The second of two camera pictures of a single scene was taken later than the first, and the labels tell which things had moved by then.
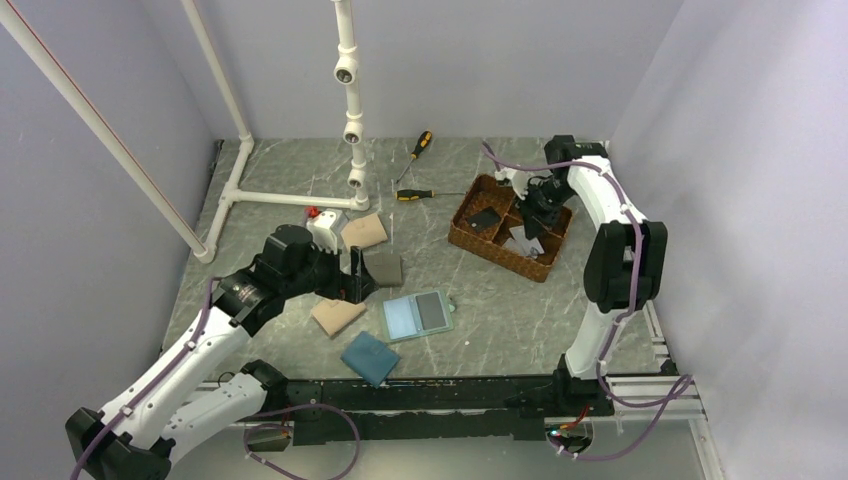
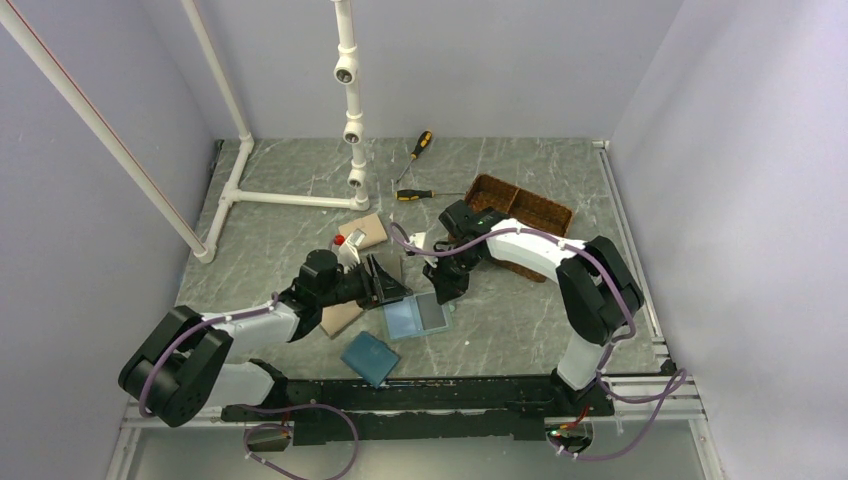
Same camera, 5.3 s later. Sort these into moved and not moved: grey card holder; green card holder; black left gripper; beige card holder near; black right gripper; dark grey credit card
Moved: black left gripper; black right gripper
Not moved: grey card holder; dark grey credit card; beige card holder near; green card holder
